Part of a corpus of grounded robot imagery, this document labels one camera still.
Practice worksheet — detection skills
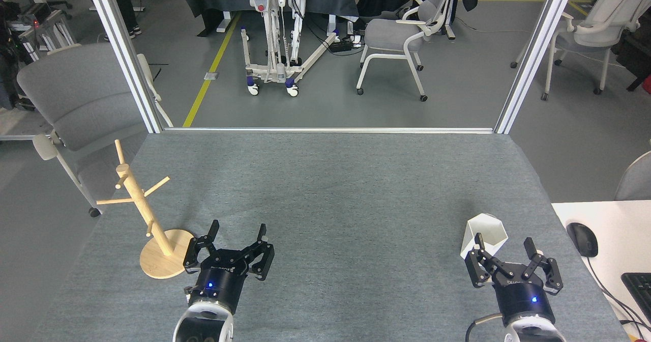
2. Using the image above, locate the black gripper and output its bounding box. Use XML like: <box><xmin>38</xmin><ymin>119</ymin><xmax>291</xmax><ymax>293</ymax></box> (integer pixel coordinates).
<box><xmin>183</xmin><ymin>219</ymin><xmax>276</xmax><ymax>316</ymax></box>
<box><xmin>464</xmin><ymin>233</ymin><xmax>564</xmax><ymax>328</ymax></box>

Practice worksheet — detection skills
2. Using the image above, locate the white faceted cup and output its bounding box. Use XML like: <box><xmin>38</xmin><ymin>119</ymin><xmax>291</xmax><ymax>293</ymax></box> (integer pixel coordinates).
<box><xmin>460</xmin><ymin>213</ymin><xmax>509</xmax><ymax>262</ymax></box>

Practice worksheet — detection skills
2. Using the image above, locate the wooden cup rack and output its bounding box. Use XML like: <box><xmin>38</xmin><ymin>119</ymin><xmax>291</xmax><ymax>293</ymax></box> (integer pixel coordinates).
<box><xmin>96</xmin><ymin>139</ymin><xmax>198</xmax><ymax>280</ymax></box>

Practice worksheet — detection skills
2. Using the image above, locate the black computer mouse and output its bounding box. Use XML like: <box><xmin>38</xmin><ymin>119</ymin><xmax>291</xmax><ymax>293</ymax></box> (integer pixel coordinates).
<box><xmin>566</xmin><ymin>222</ymin><xmax>599</xmax><ymax>258</ymax></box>

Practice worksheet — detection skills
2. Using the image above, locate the white desk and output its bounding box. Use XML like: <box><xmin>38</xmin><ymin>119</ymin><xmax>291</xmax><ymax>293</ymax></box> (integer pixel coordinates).
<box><xmin>552</xmin><ymin>200</ymin><xmax>651</xmax><ymax>342</ymax></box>

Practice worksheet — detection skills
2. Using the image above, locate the grey felt table mat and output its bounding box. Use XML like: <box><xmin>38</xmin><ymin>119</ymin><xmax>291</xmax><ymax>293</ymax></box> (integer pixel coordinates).
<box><xmin>31</xmin><ymin>131</ymin><xmax>631</xmax><ymax>342</ymax></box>

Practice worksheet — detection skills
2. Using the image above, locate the black keyboard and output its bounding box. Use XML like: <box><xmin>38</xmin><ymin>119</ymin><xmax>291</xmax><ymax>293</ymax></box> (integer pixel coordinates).
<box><xmin>621</xmin><ymin>272</ymin><xmax>651</xmax><ymax>325</ymax></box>

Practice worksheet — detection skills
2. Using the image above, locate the grey chair backrest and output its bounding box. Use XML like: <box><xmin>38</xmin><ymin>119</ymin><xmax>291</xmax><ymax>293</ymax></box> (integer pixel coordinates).
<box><xmin>614</xmin><ymin>151</ymin><xmax>651</xmax><ymax>201</ymax></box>

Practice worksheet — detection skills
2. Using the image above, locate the large grey fabric chair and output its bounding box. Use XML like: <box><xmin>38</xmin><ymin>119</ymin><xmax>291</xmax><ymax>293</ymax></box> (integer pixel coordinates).
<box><xmin>17</xmin><ymin>43</ymin><xmax>173</xmax><ymax>218</ymax></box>

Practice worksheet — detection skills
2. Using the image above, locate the black power strip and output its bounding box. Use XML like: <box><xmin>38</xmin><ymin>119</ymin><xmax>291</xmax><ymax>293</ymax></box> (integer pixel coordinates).
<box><xmin>328</xmin><ymin>36</ymin><xmax>363</xmax><ymax>53</ymax></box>

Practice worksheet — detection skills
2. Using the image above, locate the white mesh office chair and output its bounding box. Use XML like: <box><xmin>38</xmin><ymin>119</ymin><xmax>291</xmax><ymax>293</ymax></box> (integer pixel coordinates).
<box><xmin>511</xmin><ymin>0</ymin><xmax>651</xmax><ymax>101</ymax></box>

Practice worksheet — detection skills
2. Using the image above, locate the person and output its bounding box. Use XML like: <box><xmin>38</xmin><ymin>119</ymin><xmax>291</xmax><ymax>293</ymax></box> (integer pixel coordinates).
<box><xmin>104</xmin><ymin>0</ymin><xmax>143</xmax><ymax>41</ymax></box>

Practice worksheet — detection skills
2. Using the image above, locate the metal equipment cart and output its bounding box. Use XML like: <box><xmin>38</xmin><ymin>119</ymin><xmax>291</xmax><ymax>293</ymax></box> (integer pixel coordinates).
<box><xmin>8</xmin><ymin>1</ymin><xmax>77</xmax><ymax>62</ymax></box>

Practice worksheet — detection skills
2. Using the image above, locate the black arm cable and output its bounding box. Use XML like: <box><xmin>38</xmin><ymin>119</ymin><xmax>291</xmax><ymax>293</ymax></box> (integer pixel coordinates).
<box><xmin>467</xmin><ymin>313</ymin><xmax>505</xmax><ymax>342</ymax></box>

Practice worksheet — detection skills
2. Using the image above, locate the black mouse cable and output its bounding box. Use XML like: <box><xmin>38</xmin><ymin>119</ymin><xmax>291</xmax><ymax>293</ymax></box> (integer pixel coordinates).
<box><xmin>586</xmin><ymin>255</ymin><xmax>651</xmax><ymax>332</ymax></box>

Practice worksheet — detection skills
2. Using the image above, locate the silver table edge rail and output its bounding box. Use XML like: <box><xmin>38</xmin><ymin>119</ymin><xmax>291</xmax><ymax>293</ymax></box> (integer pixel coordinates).
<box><xmin>163</xmin><ymin>127</ymin><xmax>495</xmax><ymax>134</ymax></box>

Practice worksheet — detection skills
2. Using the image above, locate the silver right frame post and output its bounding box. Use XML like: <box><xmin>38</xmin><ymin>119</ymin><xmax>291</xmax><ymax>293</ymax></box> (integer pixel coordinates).
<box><xmin>494</xmin><ymin>0</ymin><xmax>580</xmax><ymax>134</ymax></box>

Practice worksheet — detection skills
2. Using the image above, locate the silver frame post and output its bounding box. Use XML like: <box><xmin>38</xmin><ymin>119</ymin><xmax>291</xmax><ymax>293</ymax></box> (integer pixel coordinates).
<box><xmin>82</xmin><ymin>0</ymin><xmax>164</xmax><ymax>134</ymax></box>
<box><xmin>494</xmin><ymin>0</ymin><xmax>580</xmax><ymax>134</ymax></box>

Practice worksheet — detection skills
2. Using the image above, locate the silver left frame post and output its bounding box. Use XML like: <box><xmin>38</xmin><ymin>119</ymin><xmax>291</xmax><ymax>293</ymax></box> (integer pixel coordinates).
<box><xmin>82</xmin><ymin>0</ymin><xmax>164</xmax><ymax>134</ymax></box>

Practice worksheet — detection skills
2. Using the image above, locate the grey office chair white frame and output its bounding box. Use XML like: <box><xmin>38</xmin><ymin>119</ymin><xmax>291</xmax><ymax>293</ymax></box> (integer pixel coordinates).
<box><xmin>356</xmin><ymin>0</ymin><xmax>462</xmax><ymax>102</ymax></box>

